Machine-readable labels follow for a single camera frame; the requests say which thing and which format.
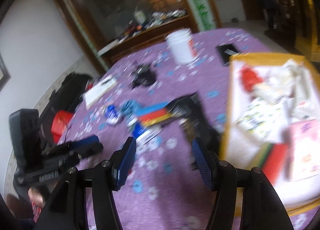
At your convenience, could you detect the pink tissue pack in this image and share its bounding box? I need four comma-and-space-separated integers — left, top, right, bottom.
285, 119, 319, 181

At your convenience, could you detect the yellow cardboard box tray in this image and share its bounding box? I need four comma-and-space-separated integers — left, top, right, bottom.
219, 52, 319, 215

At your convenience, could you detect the standing person in black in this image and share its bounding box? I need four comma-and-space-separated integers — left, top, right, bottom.
260, 0, 278, 30

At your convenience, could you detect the red gift bag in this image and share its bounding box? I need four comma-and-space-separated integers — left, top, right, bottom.
51, 110, 73, 144

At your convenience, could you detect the multicolour sponge pack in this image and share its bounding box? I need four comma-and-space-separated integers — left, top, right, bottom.
254, 143, 289, 184

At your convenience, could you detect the black smartphone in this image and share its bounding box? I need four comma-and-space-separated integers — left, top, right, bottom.
215, 44, 240, 65

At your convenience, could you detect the person left hand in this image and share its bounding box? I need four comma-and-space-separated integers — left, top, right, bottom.
28, 187, 46, 208

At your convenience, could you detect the coloured cloth stack pack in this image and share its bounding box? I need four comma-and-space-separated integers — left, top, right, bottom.
134, 102, 172, 127

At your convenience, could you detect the white plastic jar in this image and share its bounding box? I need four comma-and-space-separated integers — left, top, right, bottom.
165, 28, 197, 65

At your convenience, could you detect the black cylindrical motor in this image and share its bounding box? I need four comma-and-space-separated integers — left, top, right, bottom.
130, 64, 157, 89

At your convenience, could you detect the white floral tissue pack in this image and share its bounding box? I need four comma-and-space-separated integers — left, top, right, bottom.
234, 97, 286, 144

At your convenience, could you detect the blue knitted cloth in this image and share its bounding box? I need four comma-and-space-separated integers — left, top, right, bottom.
120, 99, 142, 117

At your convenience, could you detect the red plastic bag bundle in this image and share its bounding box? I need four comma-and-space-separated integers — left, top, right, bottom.
239, 65, 264, 92

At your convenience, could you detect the blue vinda tissue pack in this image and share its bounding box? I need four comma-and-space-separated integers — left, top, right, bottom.
104, 104, 122, 125

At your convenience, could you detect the black foil snack bag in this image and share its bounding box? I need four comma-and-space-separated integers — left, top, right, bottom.
165, 92, 221, 155

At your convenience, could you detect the purple floral tablecloth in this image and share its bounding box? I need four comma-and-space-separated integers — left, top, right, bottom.
60, 28, 271, 229

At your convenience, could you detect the white paper notebook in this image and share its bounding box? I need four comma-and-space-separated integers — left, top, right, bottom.
84, 75, 117, 109

